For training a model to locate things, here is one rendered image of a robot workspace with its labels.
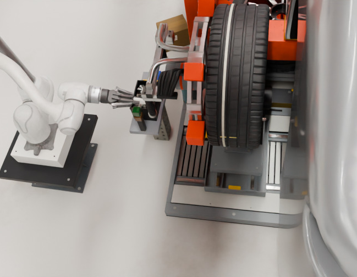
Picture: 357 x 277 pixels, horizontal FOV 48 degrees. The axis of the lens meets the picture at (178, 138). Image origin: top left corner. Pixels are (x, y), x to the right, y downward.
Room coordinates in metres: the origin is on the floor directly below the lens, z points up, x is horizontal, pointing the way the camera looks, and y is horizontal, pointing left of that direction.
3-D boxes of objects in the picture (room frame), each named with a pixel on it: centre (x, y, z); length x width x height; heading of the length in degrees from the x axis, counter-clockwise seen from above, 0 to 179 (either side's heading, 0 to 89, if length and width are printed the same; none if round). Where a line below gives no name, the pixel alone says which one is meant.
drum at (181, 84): (1.22, -0.12, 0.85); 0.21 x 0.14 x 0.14; 69
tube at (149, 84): (1.15, -0.04, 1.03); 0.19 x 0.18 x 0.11; 69
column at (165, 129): (1.45, 0.09, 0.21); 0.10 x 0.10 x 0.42; 69
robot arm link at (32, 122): (1.42, 0.79, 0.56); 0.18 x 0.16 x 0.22; 164
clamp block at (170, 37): (1.43, -0.06, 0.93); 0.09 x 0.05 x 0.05; 69
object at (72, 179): (1.40, 0.79, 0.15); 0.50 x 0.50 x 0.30; 67
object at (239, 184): (1.09, -0.33, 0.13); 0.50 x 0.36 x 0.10; 159
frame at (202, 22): (1.20, -0.19, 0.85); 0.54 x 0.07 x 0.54; 159
